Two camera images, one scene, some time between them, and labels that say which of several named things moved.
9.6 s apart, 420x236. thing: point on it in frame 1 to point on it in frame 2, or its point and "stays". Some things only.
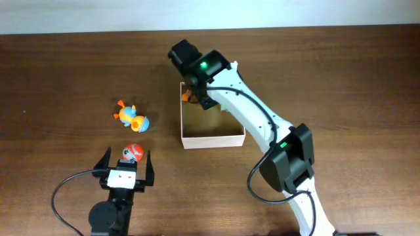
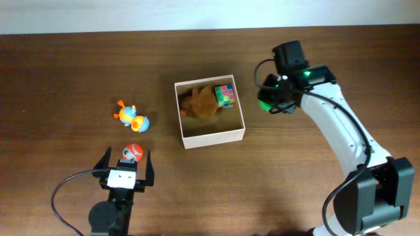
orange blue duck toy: [127, 117] stays
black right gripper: [205, 100] to [263, 95]
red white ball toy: [132, 151] stays
